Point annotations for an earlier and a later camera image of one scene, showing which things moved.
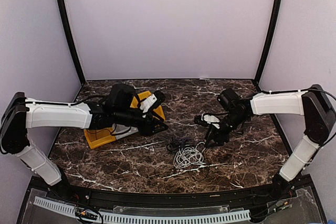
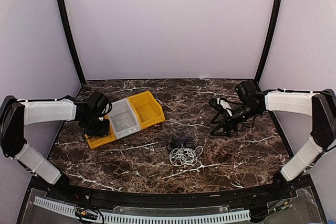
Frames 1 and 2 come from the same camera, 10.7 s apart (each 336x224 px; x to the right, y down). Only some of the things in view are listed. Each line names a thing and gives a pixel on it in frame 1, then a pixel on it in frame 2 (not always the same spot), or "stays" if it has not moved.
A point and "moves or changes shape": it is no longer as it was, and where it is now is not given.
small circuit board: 85,213 stays
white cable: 187,156 moves or changes shape
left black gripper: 147,129 → 104,131
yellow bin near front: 97,137 stays
